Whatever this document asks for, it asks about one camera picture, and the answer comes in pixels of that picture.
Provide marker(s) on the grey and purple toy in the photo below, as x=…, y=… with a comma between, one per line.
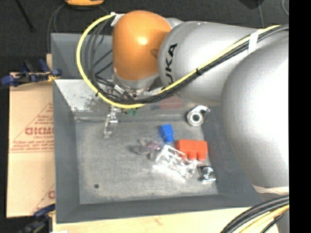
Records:
x=144, y=149

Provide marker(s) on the brown cardboard board red print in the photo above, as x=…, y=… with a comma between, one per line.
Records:
x=29, y=178

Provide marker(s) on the grey metal bin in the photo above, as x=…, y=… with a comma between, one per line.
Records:
x=109, y=169

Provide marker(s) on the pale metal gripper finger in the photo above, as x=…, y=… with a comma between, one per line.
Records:
x=114, y=120
x=108, y=131

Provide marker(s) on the clear plastic packet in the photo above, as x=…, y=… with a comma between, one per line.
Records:
x=173, y=164

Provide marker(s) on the blue toy block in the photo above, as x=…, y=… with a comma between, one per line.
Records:
x=166, y=133

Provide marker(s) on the orange-red toy block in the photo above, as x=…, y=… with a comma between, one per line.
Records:
x=192, y=147

